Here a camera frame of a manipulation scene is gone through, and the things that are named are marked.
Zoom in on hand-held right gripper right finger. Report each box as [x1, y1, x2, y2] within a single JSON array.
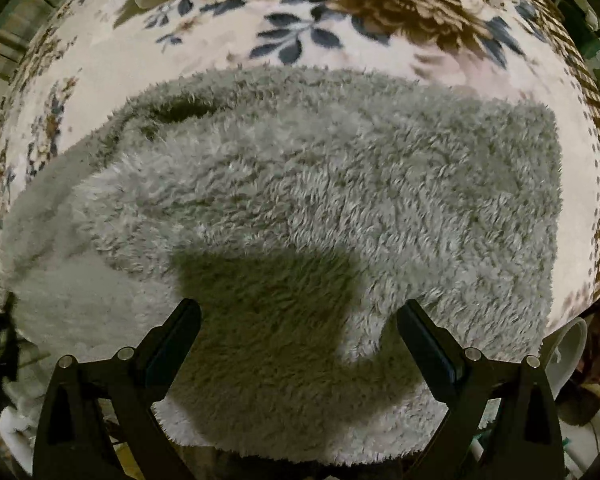
[[396, 299, 566, 480]]

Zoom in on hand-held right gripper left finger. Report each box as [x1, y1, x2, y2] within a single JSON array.
[[32, 298, 202, 480]]

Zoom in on grey fleece pants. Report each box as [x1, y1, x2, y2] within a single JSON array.
[[0, 65, 564, 467]]

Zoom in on white plastic tub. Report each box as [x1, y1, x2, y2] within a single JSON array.
[[539, 316, 589, 402]]

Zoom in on floral printed blanket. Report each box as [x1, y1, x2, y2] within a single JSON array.
[[0, 0, 600, 321]]

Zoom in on green striped curtain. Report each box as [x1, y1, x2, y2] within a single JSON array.
[[0, 0, 56, 82]]

